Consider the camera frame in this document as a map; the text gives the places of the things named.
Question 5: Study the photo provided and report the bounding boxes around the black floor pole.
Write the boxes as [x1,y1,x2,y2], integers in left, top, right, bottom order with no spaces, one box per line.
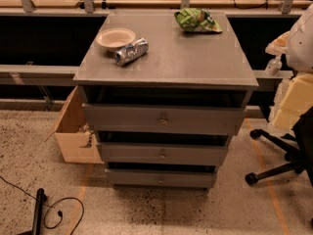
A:
[19,188,47,235]

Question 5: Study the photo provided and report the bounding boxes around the top grey drawer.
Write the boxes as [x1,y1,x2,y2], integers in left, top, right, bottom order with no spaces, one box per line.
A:
[82,104,245,135]

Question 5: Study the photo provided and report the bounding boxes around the green rice chip bag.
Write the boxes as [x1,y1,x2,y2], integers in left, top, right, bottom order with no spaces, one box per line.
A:
[174,8,223,33]

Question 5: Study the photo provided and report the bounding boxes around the white paper bowl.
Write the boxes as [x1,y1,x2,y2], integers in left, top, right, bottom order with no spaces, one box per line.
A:
[96,28,136,52]

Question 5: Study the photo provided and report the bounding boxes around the clear sanitizer bottle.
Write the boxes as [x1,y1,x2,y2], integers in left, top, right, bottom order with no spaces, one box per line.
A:
[265,56,283,76]

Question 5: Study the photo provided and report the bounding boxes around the grey drawer cabinet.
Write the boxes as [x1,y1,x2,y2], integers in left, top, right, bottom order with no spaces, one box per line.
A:
[72,11,260,190]

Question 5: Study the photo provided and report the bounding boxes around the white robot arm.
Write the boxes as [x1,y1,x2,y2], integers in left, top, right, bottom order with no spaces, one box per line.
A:
[286,4,313,72]

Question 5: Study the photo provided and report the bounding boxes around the bottom grey drawer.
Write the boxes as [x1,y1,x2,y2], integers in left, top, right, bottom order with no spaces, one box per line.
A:
[106,169,217,188]

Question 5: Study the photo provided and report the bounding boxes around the yellow foam blocks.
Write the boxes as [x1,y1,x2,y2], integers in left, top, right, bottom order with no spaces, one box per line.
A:
[269,72,313,130]

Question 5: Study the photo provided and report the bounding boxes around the cardboard box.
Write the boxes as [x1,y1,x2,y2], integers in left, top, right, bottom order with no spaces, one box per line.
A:
[46,86,103,165]

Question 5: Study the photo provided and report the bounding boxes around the silver redbull can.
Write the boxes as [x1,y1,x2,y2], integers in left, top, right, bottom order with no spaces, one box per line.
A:
[114,38,149,66]

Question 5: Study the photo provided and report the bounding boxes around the middle grey drawer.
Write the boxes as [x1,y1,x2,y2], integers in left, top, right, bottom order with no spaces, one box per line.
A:
[98,143,228,165]

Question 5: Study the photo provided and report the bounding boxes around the grey drawer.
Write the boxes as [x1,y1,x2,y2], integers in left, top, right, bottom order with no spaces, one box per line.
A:
[98,143,228,165]
[82,104,245,135]
[106,169,217,188]

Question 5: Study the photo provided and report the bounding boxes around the black office chair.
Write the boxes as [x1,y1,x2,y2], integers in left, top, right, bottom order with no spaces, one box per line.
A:
[245,107,313,185]

